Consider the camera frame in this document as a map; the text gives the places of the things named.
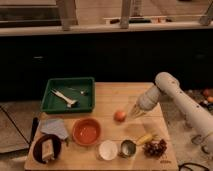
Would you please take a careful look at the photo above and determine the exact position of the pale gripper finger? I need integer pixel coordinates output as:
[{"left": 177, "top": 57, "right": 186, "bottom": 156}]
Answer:
[{"left": 128, "top": 104, "right": 146, "bottom": 120}]

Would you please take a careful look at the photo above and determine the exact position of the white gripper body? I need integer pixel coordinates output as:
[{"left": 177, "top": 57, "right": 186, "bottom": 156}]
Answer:
[{"left": 138, "top": 85, "right": 161, "bottom": 111}]

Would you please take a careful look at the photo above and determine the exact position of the orange-red apple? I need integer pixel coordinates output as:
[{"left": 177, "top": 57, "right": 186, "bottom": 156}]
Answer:
[{"left": 114, "top": 110, "right": 126, "bottom": 122}]

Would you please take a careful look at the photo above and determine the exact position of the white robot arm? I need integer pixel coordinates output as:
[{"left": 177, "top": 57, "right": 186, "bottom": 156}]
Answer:
[{"left": 129, "top": 72, "right": 213, "bottom": 151}]

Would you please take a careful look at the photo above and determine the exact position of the white small bowl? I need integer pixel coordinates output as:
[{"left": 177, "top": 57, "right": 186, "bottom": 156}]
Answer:
[{"left": 98, "top": 140, "right": 118, "bottom": 161}]

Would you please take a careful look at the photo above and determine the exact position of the red bowl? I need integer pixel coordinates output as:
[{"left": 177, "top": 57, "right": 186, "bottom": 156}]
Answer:
[{"left": 72, "top": 118, "right": 101, "bottom": 146}]

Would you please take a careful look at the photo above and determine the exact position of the yellow corn cob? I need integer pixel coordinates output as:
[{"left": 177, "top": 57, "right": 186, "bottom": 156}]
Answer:
[{"left": 136, "top": 133, "right": 156, "bottom": 146}]

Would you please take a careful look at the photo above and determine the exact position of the metal cup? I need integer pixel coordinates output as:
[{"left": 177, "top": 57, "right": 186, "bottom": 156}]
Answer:
[{"left": 120, "top": 140, "right": 136, "bottom": 158}]

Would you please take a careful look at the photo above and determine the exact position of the purple grape bunch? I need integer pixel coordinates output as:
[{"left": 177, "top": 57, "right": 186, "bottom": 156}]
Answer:
[{"left": 143, "top": 139, "right": 167, "bottom": 158}]

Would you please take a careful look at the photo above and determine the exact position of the small metal utensil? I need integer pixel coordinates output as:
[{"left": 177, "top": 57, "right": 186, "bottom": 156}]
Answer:
[{"left": 69, "top": 87, "right": 88, "bottom": 96}]

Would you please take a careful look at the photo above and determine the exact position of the green plastic tray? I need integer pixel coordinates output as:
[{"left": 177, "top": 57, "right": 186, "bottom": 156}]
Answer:
[{"left": 41, "top": 77, "right": 95, "bottom": 114}]

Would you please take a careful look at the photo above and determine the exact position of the dark brown plate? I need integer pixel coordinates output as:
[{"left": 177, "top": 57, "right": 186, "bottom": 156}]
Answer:
[{"left": 33, "top": 134, "right": 61, "bottom": 164}]

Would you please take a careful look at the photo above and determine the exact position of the blue-grey cloth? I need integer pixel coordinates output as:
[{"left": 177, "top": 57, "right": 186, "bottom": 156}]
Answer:
[{"left": 40, "top": 119, "right": 69, "bottom": 140}]

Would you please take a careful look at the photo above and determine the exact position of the tan sponge block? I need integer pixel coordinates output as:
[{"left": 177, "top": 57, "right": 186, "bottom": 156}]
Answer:
[{"left": 42, "top": 139, "right": 54, "bottom": 163}]

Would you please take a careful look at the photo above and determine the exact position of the black cable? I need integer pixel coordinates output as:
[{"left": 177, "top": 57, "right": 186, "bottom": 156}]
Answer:
[{"left": 178, "top": 162, "right": 212, "bottom": 171}]

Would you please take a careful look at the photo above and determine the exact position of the black knife handle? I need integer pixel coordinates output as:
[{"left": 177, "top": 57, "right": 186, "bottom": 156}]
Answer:
[{"left": 30, "top": 117, "right": 39, "bottom": 144}]

